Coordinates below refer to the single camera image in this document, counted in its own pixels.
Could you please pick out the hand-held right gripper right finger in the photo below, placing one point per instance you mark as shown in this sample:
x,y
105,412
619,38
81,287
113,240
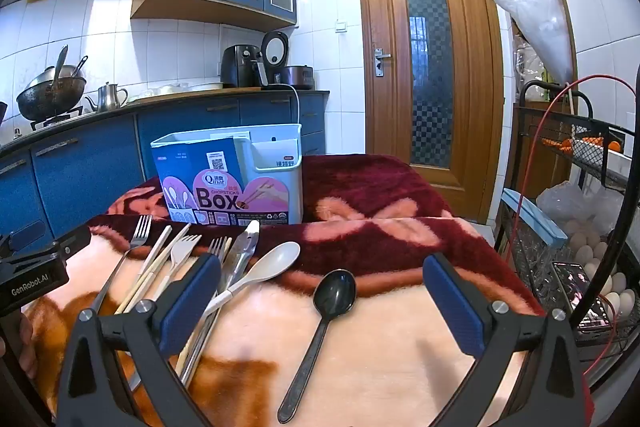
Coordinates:
x,y
452,312

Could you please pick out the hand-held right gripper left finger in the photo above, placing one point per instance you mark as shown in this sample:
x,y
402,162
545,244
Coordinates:
x,y
192,302

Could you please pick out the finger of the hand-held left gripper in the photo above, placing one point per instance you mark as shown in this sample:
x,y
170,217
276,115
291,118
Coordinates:
x,y
29,236
72,241

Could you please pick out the cream plastic fork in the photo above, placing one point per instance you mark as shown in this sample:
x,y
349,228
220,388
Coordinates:
x,y
185,252

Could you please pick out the stainless steel fork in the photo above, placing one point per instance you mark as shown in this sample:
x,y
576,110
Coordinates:
x,y
140,234
217,249

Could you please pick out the wooden chopstick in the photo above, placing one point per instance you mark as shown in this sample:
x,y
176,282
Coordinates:
x,y
227,252

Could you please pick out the cream chopstick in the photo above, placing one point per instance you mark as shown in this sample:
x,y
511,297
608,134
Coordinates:
x,y
157,247
175,241

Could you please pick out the stainless steel tongs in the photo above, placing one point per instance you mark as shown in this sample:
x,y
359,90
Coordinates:
x,y
245,247

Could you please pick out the cream plastic spoon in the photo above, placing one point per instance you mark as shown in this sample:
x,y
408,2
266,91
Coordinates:
x,y
277,262

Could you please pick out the light blue utensil holder box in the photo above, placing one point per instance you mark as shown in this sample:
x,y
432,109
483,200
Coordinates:
x,y
225,202

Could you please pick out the black plastic spoon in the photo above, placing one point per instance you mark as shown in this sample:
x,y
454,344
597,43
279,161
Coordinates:
x,y
335,294

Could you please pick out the blue kitchen base cabinet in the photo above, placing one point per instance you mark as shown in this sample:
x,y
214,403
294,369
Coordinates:
x,y
85,172

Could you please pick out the red and pink floral blanket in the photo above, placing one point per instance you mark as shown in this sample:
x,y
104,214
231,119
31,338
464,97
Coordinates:
x,y
390,357

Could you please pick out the gas stove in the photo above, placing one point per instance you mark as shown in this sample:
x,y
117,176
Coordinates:
x,y
55,119

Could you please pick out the light blue flat box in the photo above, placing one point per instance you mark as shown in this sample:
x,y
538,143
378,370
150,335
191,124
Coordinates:
x,y
535,214

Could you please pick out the smartphone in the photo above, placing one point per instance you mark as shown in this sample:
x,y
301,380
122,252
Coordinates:
x,y
580,292

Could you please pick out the black wok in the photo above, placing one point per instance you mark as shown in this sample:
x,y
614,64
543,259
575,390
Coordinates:
x,y
50,99

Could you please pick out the stainless steel kettle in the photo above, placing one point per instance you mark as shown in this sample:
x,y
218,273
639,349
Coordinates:
x,y
107,98

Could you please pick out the pile of eggs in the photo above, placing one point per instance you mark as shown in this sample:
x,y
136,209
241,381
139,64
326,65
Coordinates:
x,y
592,252

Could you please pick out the clear plastic bag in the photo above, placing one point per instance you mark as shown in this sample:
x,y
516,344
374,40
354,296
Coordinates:
x,y
565,202

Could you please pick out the steel ladle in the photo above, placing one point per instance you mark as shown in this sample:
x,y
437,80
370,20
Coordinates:
x,y
60,67

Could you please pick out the steel skimmer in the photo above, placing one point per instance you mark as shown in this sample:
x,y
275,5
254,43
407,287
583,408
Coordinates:
x,y
79,68

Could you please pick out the brown wooden door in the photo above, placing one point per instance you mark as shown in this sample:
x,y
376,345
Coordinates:
x,y
390,107

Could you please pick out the black metal rack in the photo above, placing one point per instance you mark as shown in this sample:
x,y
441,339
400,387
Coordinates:
x,y
595,127

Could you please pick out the black air fryer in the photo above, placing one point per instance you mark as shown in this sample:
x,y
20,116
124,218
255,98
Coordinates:
x,y
237,67

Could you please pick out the black rice cooker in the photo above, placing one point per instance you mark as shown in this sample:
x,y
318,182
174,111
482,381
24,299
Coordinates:
x,y
297,77

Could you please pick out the white plastic bag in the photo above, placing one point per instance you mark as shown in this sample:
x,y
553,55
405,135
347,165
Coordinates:
x,y
542,22

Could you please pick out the white wall switch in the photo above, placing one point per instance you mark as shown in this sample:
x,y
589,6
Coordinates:
x,y
340,26

